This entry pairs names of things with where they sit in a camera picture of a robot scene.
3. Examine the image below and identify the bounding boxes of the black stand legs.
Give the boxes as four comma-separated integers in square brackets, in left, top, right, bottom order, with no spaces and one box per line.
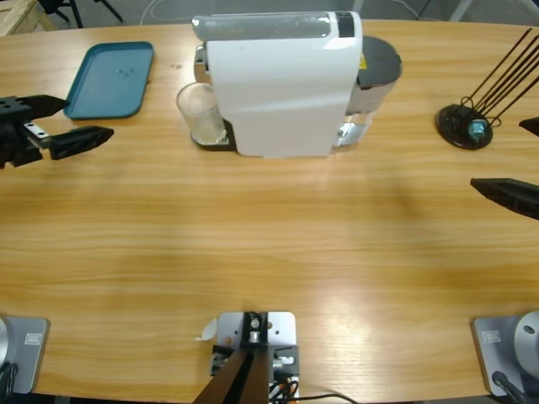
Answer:
[40,0,124,29]

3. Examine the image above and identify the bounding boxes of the white capsule coffee machine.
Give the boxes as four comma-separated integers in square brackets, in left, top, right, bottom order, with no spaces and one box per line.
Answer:
[191,10,366,161]

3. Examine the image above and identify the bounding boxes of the teal plastic tray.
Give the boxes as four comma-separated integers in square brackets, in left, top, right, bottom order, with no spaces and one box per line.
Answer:
[61,40,156,121]

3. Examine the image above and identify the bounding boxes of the thick black cable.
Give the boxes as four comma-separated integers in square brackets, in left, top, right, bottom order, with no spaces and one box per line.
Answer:
[269,391,353,404]

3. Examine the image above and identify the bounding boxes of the light wooden crate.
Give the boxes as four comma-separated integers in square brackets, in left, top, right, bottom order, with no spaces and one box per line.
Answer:
[0,0,56,38]

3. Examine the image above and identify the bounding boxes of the black aluminium profile post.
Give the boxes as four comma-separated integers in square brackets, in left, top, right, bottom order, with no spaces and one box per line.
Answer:
[197,311,270,404]

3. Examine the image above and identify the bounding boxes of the grey metal mount plate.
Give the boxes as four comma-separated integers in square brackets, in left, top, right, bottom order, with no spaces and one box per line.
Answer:
[210,311,301,378]

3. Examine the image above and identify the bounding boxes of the black capsule holder with rods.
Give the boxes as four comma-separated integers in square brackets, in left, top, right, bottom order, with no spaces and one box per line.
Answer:
[435,27,539,151]

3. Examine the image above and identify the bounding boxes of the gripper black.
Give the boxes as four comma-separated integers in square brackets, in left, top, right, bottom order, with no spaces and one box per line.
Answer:
[0,94,115,170]

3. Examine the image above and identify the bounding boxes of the silver slotted drip tray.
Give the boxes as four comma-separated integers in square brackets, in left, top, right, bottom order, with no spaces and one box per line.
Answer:
[191,120,237,152]

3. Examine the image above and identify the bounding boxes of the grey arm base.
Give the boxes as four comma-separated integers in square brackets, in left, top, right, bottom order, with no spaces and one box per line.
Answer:
[470,311,539,397]
[0,316,51,396]

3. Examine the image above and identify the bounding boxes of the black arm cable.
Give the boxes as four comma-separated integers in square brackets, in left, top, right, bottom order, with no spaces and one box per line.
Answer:
[0,361,19,396]
[491,369,527,404]

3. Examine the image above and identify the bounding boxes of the clear drinking glass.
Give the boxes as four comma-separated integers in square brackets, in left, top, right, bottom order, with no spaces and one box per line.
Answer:
[175,82,227,146]

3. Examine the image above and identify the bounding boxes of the white tape tab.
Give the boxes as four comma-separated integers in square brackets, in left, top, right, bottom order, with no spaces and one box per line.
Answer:
[194,317,219,342]

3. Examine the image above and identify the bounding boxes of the orange cable connector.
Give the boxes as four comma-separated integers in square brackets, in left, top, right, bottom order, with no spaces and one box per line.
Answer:
[269,378,296,396]

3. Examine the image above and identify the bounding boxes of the white floor cable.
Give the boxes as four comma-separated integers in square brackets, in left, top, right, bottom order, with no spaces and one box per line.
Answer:
[140,0,211,24]

